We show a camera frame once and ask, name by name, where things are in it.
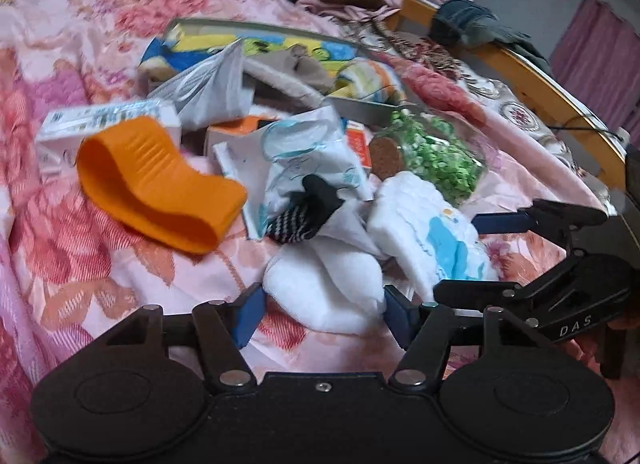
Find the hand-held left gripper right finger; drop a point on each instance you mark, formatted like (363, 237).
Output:
(398, 316)

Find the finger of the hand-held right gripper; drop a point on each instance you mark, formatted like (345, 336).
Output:
(500, 224)
(475, 291)

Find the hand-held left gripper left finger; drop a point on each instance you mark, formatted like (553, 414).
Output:
(250, 316)

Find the white fleece sock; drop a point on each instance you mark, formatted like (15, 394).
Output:
(320, 289)
(352, 229)

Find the white towel with blue print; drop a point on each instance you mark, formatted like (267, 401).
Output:
(415, 224)

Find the black patterned sock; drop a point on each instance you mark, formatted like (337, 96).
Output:
(320, 194)

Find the white and blue wipes packet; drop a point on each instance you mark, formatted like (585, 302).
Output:
(300, 159)

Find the orange silicone mitt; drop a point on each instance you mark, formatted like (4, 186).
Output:
(150, 184)

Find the bag of green peas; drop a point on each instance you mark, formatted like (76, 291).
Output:
(435, 159)

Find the ornate brocade cloth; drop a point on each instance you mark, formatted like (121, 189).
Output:
(520, 114)

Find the small red box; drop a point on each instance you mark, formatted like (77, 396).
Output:
(357, 144)

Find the red floral woven blanket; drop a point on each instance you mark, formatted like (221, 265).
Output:
(75, 254)

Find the orange and white carton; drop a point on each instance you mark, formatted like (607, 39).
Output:
(230, 131)

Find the orange striped towel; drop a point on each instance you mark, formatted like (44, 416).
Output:
(370, 79)

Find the pink curtain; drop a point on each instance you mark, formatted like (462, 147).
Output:
(600, 54)

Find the blue jeans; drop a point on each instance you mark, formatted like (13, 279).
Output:
(465, 19)

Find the white plastic bag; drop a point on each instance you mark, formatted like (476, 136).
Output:
(210, 89)

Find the white carton with green print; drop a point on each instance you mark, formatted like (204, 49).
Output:
(100, 119)

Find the beige sock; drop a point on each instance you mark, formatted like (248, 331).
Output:
(300, 66)

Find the cartoon print towel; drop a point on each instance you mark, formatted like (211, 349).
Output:
(200, 44)

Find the wooden bed frame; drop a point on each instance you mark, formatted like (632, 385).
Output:
(550, 89)

